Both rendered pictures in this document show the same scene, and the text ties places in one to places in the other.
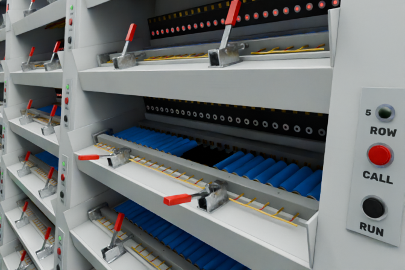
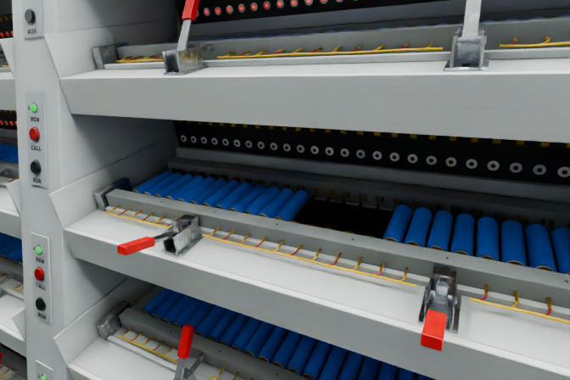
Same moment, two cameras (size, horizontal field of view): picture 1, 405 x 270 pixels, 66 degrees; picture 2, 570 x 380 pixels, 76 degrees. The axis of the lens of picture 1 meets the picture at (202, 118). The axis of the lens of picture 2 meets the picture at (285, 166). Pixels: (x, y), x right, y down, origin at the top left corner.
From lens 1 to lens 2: 0.28 m
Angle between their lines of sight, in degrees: 20
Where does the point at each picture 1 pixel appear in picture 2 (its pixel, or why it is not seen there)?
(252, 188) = (513, 276)
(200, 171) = (382, 251)
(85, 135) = (81, 195)
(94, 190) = (103, 285)
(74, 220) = (74, 345)
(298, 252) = not seen: outside the picture
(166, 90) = (318, 114)
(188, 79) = (392, 92)
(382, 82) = not seen: outside the picture
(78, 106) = (65, 143)
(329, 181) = not seen: outside the picture
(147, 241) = (239, 363)
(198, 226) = (424, 355)
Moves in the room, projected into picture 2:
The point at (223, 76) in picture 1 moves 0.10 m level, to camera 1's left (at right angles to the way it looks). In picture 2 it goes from (497, 86) to (365, 72)
